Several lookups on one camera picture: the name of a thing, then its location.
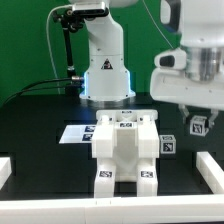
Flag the white chair back frame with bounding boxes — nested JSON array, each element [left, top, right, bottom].
[[92, 109, 160, 159]]

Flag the white camera cable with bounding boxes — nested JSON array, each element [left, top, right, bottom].
[[45, 4, 74, 95]]

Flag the white marker base plate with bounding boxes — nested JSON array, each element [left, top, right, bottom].
[[59, 125, 95, 144]]

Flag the grey mounted camera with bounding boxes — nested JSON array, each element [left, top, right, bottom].
[[72, 1, 109, 17]]

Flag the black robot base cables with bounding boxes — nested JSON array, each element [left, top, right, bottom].
[[0, 75, 85, 107]]

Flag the white right fence bar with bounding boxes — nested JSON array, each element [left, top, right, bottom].
[[196, 152, 224, 194]]

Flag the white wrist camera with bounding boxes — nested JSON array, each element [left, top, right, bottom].
[[154, 48, 187, 70]]

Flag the white left fence bar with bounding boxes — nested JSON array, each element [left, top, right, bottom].
[[0, 157, 12, 190]]

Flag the white tagged cube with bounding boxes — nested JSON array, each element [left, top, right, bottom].
[[160, 135, 176, 154], [190, 115, 209, 137]]

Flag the white front fence bar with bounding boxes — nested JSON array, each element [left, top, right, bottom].
[[0, 195, 224, 224]]

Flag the white fence bar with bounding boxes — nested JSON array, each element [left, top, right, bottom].
[[0, 157, 12, 190], [0, 195, 224, 224], [196, 152, 224, 194]]

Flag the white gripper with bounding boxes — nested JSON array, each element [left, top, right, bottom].
[[150, 68, 224, 129]]

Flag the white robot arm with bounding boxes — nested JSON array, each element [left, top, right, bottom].
[[69, 0, 224, 125]]

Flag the white chair seat part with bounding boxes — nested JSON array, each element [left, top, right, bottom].
[[113, 121, 138, 182]]

